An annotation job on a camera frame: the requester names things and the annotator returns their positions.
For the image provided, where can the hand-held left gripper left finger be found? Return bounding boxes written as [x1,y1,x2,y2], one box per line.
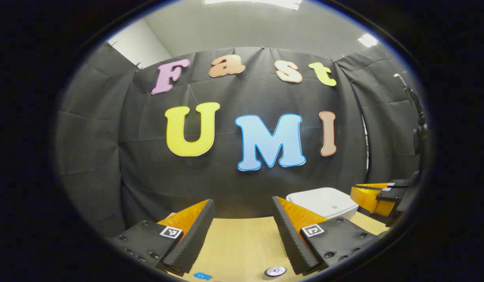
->
[109,199,216,277]

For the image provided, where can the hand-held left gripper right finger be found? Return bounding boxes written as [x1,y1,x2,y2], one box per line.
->
[272,196,377,276]

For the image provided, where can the pop can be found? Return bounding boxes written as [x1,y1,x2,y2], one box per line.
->
[264,266,287,279]

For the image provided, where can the white desktop garbage bin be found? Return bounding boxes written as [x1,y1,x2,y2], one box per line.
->
[286,187,360,221]

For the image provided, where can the wooden desktop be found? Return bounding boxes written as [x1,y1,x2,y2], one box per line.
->
[163,211,387,282]

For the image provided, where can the black backdrop cloth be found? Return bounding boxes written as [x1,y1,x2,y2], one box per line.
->
[56,41,422,239]

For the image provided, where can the ceiling light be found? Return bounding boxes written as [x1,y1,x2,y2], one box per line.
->
[205,0,303,11]
[358,34,379,48]

